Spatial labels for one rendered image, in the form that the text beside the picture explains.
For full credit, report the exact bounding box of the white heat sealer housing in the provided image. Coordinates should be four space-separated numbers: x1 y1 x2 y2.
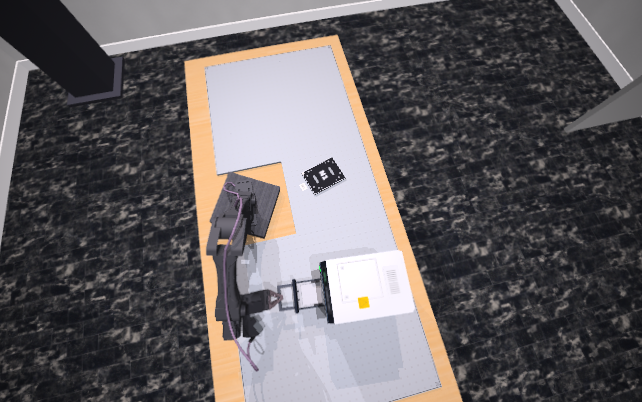
277 250 415 324

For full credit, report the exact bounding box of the white rectangular sheet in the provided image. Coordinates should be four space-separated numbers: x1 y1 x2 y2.
301 282 324 305

